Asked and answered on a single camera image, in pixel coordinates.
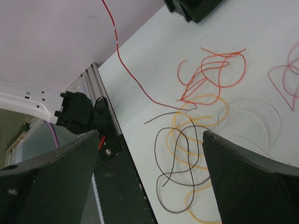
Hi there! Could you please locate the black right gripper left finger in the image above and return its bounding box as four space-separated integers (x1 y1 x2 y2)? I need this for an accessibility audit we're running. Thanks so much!
0 131 99 224

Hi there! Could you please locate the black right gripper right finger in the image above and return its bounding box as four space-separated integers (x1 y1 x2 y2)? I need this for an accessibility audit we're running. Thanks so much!
202 131 299 224

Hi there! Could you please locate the red white-striped cable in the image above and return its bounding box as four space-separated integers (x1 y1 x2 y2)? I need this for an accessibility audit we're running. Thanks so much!
101 0 197 111

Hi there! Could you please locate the black compartment storage bin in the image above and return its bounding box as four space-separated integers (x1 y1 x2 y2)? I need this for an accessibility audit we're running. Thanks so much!
164 0 223 23

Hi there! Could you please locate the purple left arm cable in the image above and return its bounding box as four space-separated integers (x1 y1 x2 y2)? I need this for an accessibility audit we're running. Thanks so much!
48 122 60 148

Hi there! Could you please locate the white cable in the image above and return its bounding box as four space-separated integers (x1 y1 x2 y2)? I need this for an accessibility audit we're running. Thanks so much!
216 99 282 156

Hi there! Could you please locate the yellow cable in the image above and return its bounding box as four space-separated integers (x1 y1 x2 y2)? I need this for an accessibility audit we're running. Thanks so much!
166 94 228 223

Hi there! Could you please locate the aluminium frame rail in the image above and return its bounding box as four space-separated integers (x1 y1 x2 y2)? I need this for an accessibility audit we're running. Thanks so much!
66 63 122 135

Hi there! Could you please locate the pink cable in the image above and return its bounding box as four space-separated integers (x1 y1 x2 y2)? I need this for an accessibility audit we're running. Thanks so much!
268 42 299 112

